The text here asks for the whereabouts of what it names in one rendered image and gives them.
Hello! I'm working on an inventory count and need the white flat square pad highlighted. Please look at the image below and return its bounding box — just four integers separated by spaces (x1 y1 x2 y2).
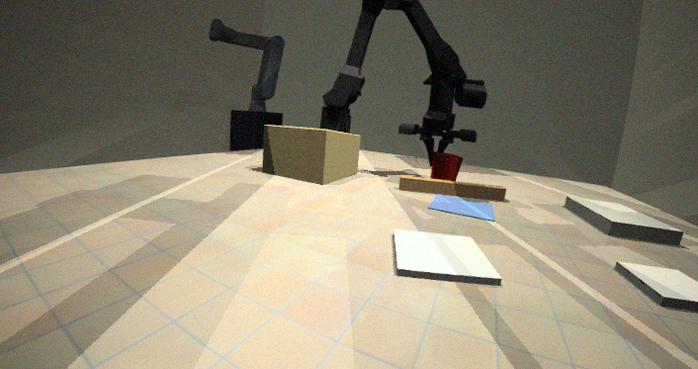
393 229 502 286

